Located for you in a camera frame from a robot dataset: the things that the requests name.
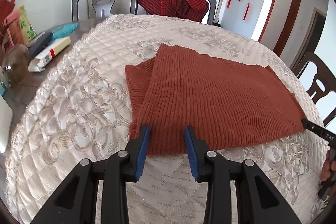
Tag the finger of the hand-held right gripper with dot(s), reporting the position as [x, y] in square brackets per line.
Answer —
[319, 130]

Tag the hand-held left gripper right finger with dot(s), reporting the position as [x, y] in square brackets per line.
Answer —
[191, 153]

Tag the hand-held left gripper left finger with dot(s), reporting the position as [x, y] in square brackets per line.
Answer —
[143, 150]

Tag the rust knit sweater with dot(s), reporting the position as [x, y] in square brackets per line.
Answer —
[215, 98]

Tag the person's right hand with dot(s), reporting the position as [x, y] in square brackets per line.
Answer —
[326, 169]

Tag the dark brown wooden chair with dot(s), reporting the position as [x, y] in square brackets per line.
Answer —
[307, 69]

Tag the beige quilted floral table cover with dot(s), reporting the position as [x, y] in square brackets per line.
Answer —
[78, 108]

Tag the long white carton box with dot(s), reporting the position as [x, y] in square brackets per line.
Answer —
[50, 53]

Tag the teal crochet mat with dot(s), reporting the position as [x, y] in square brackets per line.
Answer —
[65, 29]

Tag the dark chair under plaid shirt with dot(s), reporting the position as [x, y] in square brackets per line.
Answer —
[212, 8]

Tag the dark blue case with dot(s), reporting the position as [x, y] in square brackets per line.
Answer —
[39, 41]

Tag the red tote bag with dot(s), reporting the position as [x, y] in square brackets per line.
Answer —
[8, 6]

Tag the dark inner door frame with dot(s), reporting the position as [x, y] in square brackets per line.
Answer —
[302, 45]

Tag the brown wooden door frame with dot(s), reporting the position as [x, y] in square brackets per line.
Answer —
[267, 16]

